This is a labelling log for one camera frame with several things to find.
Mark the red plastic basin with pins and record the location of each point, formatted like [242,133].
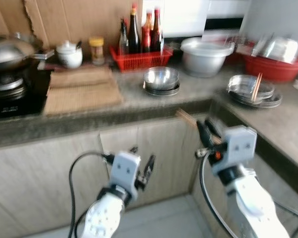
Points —
[275,69]

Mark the red plastic basket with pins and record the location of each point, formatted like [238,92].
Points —
[139,60]

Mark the large corrugated cardboard piece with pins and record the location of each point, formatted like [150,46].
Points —
[82,99]

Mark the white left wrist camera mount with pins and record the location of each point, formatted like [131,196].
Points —
[124,168]

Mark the dark red-capped sauce bottle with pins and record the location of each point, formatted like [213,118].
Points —
[157,34]

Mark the red sauce bottle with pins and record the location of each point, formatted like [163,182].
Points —
[147,37]

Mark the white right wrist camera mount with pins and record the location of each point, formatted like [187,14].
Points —
[236,146]

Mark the tall dark sauce bottle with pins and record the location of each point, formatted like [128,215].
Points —
[133,34]

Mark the small clear glass bottle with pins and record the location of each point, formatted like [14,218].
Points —
[123,39]

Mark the small corrugated cardboard piece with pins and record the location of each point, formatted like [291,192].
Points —
[82,77]

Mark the yellow-lidded spice jar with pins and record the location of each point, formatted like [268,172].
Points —
[96,52]

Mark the black wall panel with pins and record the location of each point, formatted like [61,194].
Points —
[223,24]

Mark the white ceramic lidded pot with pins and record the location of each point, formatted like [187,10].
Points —
[69,55]

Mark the steel dish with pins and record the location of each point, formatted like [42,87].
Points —
[161,92]

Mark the steel wok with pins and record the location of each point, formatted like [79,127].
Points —
[10,52]

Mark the deep steel bowl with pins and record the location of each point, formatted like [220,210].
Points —
[161,77]

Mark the wooden chopsticks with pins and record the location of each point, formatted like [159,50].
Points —
[186,119]
[257,88]

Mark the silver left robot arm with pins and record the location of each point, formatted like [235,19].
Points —
[107,218]

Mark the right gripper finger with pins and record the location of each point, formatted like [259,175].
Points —
[203,135]
[213,130]

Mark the large torn cardboard sheet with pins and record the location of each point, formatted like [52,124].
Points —
[79,20]

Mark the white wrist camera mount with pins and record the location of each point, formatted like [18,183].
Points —
[124,168]
[236,146]

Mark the large aluminium pot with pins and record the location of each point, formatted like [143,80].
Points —
[206,57]

